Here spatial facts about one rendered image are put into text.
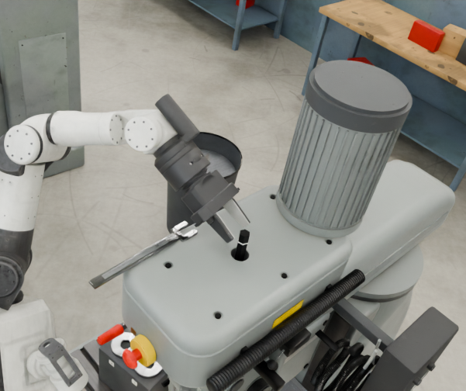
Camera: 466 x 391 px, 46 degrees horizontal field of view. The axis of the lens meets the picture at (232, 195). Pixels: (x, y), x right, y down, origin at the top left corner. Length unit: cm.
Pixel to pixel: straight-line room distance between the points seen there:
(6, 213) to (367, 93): 75
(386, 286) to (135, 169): 291
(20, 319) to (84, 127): 44
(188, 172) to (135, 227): 278
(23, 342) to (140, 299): 35
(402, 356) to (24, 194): 87
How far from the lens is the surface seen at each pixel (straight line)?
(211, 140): 364
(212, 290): 104
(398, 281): 166
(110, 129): 109
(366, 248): 142
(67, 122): 113
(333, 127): 104
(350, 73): 112
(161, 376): 180
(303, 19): 640
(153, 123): 102
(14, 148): 117
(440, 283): 409
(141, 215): 388
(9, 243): 124
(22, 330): 129
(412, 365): 128
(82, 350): 210
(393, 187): 164
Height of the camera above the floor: 270
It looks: 41 degrees down
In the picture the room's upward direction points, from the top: 12 degrees clockwise
